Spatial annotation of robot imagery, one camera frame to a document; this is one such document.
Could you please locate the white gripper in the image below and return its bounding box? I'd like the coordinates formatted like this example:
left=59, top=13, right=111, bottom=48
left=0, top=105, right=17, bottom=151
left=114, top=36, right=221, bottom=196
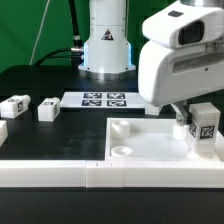
left=138, top=5, right=224, bottom=126

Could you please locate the white square tabletop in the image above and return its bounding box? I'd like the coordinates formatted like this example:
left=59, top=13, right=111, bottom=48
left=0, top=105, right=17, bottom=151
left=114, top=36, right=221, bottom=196
left=105, top=118, right=224, bottom=161

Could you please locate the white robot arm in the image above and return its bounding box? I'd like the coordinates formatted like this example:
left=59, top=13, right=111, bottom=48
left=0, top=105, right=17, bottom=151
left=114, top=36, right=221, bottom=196
left=79, top=0, right=224, bottom=125

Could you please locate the white U-shaped obstacle fence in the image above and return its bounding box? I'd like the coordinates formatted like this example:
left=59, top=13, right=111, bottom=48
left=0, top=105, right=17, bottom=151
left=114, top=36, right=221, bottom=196
left=0, top=122, right=224, bottom=189

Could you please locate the white plate with four tags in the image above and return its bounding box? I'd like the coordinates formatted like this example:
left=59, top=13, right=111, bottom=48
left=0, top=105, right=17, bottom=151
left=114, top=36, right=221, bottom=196
left=60, top=92, right=145, bottom=109

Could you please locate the black cable bundle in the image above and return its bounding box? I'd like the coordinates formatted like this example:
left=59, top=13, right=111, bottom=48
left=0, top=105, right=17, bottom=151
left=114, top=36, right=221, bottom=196
left=34, top=0, right=85, bottom=66

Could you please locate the thin white cable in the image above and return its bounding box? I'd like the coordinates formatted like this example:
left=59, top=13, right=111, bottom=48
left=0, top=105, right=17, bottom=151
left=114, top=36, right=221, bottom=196
left=29, top=0, right=52, bottom=66

